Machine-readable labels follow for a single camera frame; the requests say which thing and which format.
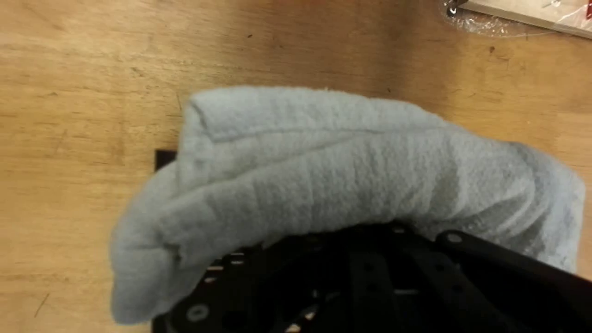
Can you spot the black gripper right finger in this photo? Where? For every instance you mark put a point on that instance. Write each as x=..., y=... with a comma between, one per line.
x=481, y=288

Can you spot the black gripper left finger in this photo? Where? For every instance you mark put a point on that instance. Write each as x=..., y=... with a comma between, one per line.
x=277, y=288

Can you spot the white towel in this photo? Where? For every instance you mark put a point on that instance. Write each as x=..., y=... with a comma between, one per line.
x=344, y=166

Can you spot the wooden shape puzzle board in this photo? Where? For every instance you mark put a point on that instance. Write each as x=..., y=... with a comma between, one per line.
x=529, y=13

